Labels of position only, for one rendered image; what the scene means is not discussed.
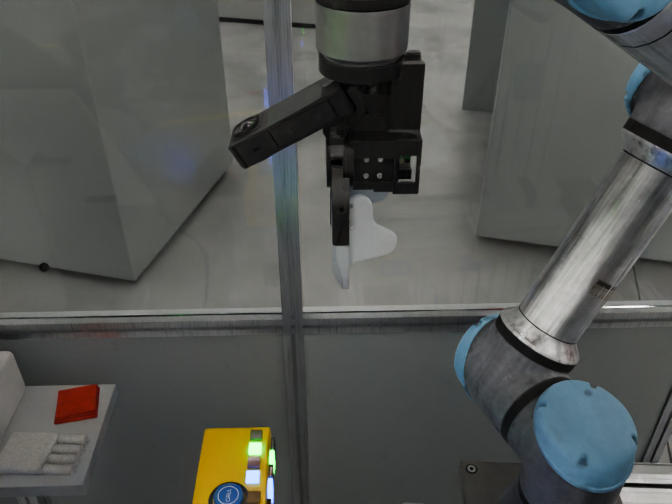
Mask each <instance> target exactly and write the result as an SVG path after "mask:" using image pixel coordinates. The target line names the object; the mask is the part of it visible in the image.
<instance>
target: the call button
mask: <svg viewBox="0 0 672 504"><path fill-rule="evenodd" d="M213 500H214V504H242V503H243V500H244V496H243V491H242V489H241V488H240V485H236V484H233V483H228V484H224V485H222V486H218V489H217V490H216V491H215V493H214V496H213Z"/></svg>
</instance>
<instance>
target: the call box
mask: <svg viewBox="0 0 672 504"><path fill-rule="evenodd" d="M258 429H262V430H263V436H262V441H250V432H251V430H258ZM250 443H262V449H261V454H259V455H249V444H250ZM270 445H271V430H270V428H269V427H250V428H208V429H205V431H204V436H203V442H202V448H201V454H200V460H199V466H198V472H197V478H196V484H195V490H194V496H193V501H192V504H214V500H213V496H214V493H215V491H216V490H217V489H218V486H222V485H224V484H228V483H233V484H236V485H240V488H241V489H242V491H243V496H244V500H243V503H242V504H247V493H248V491H261V500H260V504H267V499H268V479H269V465H270V463H269V461H270ZM249 456H260V457H261V462H260V468H259V469H248V468H247V463H248V457H249ZM255 470H259V472H260V475H259V483H246V473H247V471H255Z"/></svg>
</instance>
